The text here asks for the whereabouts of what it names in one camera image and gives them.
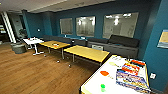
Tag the interior glass window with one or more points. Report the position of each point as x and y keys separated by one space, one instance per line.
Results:
x=66 y=26
x=120 y=25
x=85 y=26

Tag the orange plastic bowl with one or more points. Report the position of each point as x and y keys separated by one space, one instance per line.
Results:
x=105 y=73

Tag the yellow air hockey table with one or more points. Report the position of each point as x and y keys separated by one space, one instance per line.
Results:
x=96 y=83

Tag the small white table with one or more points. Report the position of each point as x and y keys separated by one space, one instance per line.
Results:
x=33 y=41

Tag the red and black game box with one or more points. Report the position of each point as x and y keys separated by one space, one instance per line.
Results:
x=137 y=62

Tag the dark trash bin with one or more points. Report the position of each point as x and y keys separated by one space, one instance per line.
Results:
x=18 y=48

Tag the white floor outlet plate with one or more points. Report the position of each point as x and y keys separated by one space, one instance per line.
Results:
x=152 y=76

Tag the dark wall bench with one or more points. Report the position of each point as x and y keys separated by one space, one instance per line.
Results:
x=123 y=45

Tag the yellow wall sign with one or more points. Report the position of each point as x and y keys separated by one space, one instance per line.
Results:
x=163 y=39

